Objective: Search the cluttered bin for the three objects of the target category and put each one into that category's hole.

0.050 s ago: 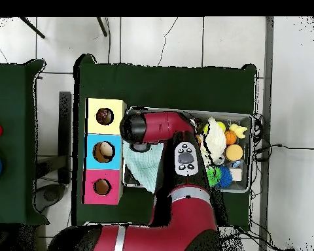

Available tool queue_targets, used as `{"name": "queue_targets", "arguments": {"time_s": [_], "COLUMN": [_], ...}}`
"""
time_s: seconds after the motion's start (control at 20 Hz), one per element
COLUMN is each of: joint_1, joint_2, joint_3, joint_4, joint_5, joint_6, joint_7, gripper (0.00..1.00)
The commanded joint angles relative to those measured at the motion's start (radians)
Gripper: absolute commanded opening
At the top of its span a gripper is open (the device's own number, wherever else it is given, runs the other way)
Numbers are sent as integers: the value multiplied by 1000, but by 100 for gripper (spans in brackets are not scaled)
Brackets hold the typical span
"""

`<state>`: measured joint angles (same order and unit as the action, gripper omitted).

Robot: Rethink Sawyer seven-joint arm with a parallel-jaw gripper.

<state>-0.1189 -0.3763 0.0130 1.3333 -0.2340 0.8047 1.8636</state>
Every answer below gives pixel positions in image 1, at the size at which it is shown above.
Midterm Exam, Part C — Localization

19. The mint green knitted cloth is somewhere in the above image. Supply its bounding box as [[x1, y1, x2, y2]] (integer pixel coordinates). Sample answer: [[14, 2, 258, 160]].
[[122, 141, 165, 192]]

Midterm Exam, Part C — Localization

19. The colourful patterned cloth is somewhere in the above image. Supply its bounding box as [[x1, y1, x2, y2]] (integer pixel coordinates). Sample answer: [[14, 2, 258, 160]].
[[97, 109, 114, 126]]

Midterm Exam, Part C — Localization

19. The cream knitted cloth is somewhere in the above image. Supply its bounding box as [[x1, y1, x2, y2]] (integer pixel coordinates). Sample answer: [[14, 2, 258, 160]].
[[198, 117, 228, 167]]

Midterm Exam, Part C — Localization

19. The clear shallow bin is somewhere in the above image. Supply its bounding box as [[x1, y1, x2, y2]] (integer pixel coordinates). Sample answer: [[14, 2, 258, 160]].
[[121, 108, 254, 194]]

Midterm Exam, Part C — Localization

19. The dark green table cloth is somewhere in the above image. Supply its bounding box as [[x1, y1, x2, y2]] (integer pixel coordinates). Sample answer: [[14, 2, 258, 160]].
[[72, 53, 258, 232]]

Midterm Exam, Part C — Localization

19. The green fuzzy monster toy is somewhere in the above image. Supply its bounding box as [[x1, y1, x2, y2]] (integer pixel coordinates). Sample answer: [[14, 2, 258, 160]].
[[206, 166, 223, 189]]

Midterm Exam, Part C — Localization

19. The small orange basketball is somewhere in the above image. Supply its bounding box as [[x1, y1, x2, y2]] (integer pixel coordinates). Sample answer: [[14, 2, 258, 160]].
[[224, 130, 237, 146]]

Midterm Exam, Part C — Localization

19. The pale orange round sponge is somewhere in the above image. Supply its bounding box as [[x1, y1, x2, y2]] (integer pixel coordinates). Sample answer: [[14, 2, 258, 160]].
[[224, 143, 244, 161]]

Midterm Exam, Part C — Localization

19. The black tripod leg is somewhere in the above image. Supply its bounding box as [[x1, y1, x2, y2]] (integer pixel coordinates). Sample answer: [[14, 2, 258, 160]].
[[18, 16, 46, 40], [96, 16, 109, 38]]

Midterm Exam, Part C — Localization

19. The green covered side table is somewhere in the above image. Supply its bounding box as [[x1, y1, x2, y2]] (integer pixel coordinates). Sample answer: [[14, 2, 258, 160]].
[[0, 59, 48, 227]]

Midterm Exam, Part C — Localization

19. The black cable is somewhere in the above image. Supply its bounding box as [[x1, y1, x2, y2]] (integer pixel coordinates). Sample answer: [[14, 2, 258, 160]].
[[253, 142, 314, 158]]

